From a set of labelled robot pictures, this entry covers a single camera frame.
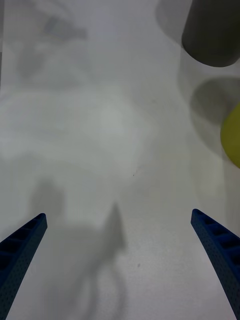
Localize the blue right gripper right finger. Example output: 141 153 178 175
190 208 240 320

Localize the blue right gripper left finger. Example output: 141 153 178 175
0 212 48 320

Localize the grey plastic waste bin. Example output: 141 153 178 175
181 0 240 68

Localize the yellow-green plastic waste bin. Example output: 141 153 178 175
220 103 240 169

